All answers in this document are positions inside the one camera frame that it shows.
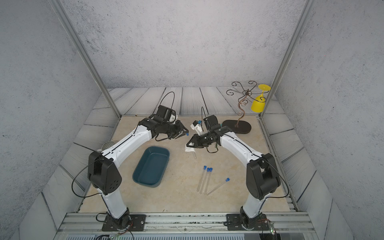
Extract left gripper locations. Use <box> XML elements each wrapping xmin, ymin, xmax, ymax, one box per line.
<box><xmin>161</xmin><ymin>119</ymin><xmax>190</xmax><ymax>140</ymax></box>

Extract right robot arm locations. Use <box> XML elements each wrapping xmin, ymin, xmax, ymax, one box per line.
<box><xmin>186</xmin><ymin>127</ymin><xmax>281</xmax><ymax>230</ymax></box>

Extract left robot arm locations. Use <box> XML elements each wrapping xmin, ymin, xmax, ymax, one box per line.
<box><xmin>88</xmin><ymin>116</ymin><xmax>189</xmax><ymax>228</ymax></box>

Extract black metal cup stand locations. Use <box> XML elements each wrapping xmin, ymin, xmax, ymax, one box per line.
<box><xmin>222</xmin><ymin>81</ymin><xmax>259</xmax><ymax>134</ymax></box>

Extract teal plastic tray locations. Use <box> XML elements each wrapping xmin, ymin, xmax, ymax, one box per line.
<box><xmin>133</xmin><ymin>146</ymin><xmax>170</xmax><ymax>188</ymax></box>

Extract yellow plastic goblet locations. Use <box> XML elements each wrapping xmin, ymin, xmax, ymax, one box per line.
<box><xmin>251</xmin><ymin>84</ymin><xmax>271</xmax><ymax>113</ymax></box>

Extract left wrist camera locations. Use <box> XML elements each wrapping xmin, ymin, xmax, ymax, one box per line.
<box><xmin>156</xmin><ymin>105</ymin><xmax>177</xmax><ymax>123</ymax></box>

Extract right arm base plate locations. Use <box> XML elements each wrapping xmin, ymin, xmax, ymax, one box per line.
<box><xmin>223</xmin><ymin>214</ymin><xmax>270</xmax><ymax>231</ymax></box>

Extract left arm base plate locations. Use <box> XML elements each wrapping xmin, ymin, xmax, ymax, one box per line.
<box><xmin>102</xmin><ymin>214</ymin><xmax>147</xmax><ymax>232</ymax></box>

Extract aluminium front rail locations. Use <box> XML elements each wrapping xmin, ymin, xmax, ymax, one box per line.
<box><xmin>55</xmin><ymin>212</ymin><xmax>318</xmax><ymax>240</ymax></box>

